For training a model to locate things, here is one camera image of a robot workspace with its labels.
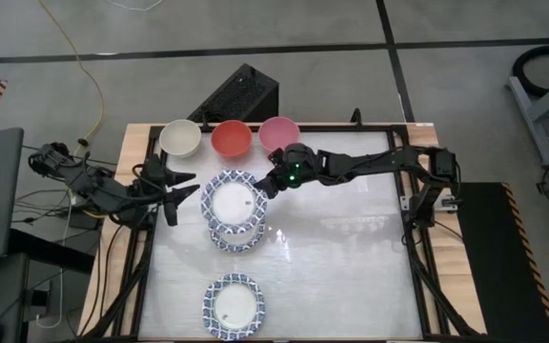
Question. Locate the black perforated box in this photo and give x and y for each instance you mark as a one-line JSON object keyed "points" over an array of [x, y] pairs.
{"points": [[241, 95]]}

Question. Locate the silver arm base bracket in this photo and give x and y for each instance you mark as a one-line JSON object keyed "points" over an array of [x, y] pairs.
{"points": [[441, 202]]}

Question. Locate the pink plastic bowl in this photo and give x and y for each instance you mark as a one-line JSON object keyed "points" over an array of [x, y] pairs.
{"points": [[277, 133]]}

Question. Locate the orange plastic bowl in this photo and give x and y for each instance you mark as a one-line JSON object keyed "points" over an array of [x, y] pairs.
{"points": [[230, 138]]}

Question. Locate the blue patterned paper bowl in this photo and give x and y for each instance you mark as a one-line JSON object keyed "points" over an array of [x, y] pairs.
{"points": [[234, 306], [236, 245], [231, 205]]}

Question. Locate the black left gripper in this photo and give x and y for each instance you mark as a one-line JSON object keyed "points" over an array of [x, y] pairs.
{"points": [[153, 183]]}

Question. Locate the grey metal stand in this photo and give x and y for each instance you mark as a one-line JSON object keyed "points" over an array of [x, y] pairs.
{"points": [[524, 107]]}

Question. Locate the black metal table frame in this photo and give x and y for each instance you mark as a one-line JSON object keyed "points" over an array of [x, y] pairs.
{"points": [[341, 128]]}

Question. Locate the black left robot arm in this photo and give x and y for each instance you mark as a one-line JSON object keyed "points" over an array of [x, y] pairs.
{"points": [[98, 190]]}

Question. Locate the white plastic bowl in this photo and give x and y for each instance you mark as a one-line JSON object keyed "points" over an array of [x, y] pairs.
{"points": [[180, 138]]}

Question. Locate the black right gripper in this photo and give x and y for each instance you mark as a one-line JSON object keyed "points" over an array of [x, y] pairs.
{"points": [[298, 164]]}

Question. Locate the small black clamp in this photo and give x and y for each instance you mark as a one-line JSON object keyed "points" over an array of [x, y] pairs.
{"points": [[356, 118]]}

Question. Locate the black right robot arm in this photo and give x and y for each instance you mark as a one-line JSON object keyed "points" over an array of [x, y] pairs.
{"points": [[374, 162]]}

